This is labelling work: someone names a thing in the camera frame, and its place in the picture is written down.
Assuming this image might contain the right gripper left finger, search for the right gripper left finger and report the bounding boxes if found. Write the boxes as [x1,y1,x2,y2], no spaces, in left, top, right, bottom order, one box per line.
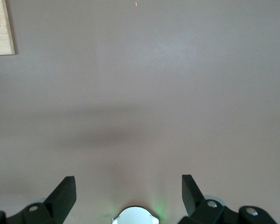
[0,176,77,224]

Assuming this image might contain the bamboo cutting board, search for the bamboo cutting board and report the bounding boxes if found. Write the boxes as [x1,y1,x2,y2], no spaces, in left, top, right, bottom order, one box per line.
[0,0,16,56]

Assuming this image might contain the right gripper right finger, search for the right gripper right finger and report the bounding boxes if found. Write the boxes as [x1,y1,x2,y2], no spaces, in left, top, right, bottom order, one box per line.
[177,174,278,224]

